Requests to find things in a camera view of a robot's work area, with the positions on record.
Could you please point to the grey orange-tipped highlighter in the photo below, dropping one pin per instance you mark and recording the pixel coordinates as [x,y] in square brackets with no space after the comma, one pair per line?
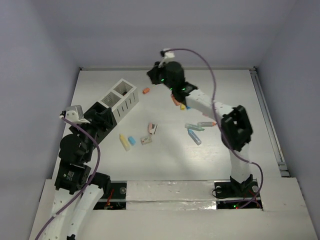
[206,124]

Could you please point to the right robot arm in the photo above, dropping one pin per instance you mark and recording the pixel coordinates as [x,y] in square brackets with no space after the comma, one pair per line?
[233,122]

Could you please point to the blue highlighter cap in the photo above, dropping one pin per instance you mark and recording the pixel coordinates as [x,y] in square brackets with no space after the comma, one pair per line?
[131,140]

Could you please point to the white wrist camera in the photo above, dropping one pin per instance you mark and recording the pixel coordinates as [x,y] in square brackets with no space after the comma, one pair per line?
[167,56]
[73,114]

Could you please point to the yellow highlighter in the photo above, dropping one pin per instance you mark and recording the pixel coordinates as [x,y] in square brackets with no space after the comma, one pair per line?
[124,142]

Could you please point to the aluminium side rail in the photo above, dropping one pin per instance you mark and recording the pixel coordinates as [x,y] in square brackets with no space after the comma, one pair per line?
[284,171]

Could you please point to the blue highlighter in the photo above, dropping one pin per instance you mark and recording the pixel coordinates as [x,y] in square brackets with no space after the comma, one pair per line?
[194,137]

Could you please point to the pink mini stapler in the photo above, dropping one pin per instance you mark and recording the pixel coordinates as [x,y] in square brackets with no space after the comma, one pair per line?
[152,127]

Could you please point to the white slotted organizer box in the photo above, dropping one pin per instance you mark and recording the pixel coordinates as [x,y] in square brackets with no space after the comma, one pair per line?
[121,98]

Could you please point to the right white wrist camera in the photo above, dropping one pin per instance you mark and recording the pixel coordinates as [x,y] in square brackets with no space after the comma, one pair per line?
[167,56]

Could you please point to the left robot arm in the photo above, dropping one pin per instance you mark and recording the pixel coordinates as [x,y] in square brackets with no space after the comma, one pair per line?
[78,187]

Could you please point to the orange highlighter cap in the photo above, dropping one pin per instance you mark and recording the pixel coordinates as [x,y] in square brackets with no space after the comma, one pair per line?
[177,103]

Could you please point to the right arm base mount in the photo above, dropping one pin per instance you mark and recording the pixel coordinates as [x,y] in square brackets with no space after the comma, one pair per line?
[228,199]

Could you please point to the green highlighter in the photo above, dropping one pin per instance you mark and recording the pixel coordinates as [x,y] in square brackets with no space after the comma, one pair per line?
[194,127]

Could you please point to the small orange marker cap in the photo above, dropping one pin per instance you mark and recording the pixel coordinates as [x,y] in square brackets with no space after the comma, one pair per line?
[145,90]

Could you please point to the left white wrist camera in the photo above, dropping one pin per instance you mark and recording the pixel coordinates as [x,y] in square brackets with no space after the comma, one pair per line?
[73,114]

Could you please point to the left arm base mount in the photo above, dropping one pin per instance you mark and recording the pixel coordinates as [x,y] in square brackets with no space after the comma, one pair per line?
[115,199]

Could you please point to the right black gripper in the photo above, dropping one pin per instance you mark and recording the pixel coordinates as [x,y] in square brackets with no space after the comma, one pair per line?
[154,73]

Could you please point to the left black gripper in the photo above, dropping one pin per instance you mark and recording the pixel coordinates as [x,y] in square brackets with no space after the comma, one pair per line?
[100,117]

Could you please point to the black slotted organizer box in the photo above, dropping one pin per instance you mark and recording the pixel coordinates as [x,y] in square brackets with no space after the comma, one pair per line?
[89,128]

